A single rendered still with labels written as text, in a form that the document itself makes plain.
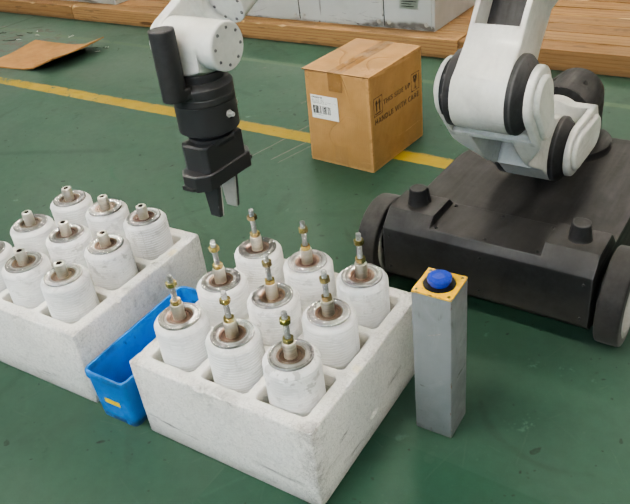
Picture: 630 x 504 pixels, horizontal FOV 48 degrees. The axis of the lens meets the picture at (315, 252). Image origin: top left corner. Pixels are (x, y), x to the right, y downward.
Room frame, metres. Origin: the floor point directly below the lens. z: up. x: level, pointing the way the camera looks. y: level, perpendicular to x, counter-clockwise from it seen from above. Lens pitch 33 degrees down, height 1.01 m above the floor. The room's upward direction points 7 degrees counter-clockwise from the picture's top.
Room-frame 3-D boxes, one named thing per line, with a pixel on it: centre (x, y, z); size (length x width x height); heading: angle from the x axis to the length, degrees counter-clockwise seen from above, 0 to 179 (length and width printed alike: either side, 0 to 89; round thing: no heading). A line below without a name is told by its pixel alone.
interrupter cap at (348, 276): (1.06, -0.08, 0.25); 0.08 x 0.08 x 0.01
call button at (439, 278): (0.93, -0.19, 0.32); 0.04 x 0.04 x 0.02
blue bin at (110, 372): (1.14, 0.34, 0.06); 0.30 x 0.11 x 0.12; 145
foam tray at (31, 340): (1.35, 0.53, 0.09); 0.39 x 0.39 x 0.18; 55
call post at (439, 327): (0.93, -0.19, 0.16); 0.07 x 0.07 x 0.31; 54
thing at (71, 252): (1.35, 0.53, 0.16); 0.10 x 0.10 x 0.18
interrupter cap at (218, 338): (0.94, 0.16, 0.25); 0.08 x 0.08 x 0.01
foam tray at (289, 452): (1.03, 0.09, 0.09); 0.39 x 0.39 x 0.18; 54
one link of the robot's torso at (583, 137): (1.47, -0.55, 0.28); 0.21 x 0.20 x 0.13; 142
